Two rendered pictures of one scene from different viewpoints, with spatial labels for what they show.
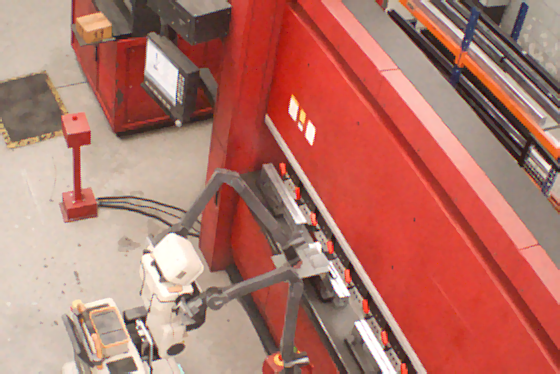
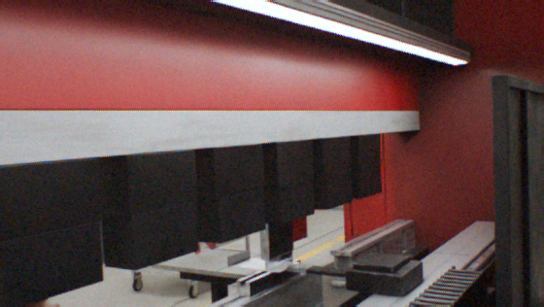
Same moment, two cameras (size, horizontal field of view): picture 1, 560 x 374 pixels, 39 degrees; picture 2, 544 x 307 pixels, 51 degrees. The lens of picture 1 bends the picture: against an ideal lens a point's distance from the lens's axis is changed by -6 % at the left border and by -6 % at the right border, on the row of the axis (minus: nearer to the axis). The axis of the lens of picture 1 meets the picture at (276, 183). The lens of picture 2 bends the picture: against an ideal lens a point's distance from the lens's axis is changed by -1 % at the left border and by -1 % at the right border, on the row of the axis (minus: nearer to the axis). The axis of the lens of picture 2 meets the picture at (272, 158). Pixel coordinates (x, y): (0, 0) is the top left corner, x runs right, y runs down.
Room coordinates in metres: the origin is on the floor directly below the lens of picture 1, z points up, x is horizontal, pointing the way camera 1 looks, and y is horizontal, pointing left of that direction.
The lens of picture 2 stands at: (2.49, -1.41, 1.29)
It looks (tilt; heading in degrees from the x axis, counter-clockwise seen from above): 3 degrees down; 63
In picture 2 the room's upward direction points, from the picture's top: 3 degrees counter-clockwise
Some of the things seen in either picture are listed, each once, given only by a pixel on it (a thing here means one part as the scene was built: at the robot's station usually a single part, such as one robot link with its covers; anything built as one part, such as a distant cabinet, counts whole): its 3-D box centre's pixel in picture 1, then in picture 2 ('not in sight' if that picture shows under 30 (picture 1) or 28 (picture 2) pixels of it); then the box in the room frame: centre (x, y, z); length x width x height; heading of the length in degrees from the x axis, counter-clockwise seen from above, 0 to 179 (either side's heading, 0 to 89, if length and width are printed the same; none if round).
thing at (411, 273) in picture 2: not in sight; (348, 268); (3.12, -0.48, 1.01); 0.26 x 0.12 x 0.05; 121
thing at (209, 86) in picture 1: (199, 92); not in sight; (4.02, 0.56, 1.18); 0.40 x 0.24 x 0.07; 31
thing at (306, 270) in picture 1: (300, 264); (221, 261); (2.97, -0.21, 1.00); 0.26 x 0.18 x 0.01; 121
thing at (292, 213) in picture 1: (282, 198); (377, 249); (3.52, -0.05, 0.92); 0.50 x 0.06 x 0.10; 31
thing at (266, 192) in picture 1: (269, 198); not in sight; (3.53, 0.02, 0.89); 0.30 x 0.05 x 0.03; 31
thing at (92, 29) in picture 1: (92, 25); not in sight; (4.75, 1.49, 1.04); 0.30 x 0.26 x 0.12; 34
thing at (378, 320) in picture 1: (382, 318); (33, 226); (2.55, -0.62, 1.18); 0.15 x 0.09 x 0.17; 31
